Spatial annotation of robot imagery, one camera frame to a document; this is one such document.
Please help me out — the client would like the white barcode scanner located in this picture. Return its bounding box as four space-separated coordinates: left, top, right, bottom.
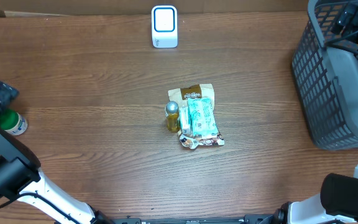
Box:
151 5 178 49

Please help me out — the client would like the green lid white jar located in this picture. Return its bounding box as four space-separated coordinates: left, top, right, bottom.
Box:
0 109 28 136

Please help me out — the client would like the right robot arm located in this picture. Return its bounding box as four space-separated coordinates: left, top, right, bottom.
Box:
263 1 358 224

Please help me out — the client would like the yellow liquid bottle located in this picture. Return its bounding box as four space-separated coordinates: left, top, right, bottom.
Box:
165 101 180 133

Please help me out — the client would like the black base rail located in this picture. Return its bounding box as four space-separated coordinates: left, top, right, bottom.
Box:
111 214 273 224

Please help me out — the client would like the grey plastic basket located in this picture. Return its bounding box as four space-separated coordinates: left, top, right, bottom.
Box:
291 1 358 150

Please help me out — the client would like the brown beige snack pouch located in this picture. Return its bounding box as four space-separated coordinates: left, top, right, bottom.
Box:
168 83 225 150

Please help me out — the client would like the teal snack package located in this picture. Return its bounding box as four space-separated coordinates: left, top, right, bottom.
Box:
188 98 219 139

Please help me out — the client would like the small white teal box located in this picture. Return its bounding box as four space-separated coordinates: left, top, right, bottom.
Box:
179 106 191 136

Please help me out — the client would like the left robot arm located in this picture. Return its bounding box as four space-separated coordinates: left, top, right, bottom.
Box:
0 81 112 224

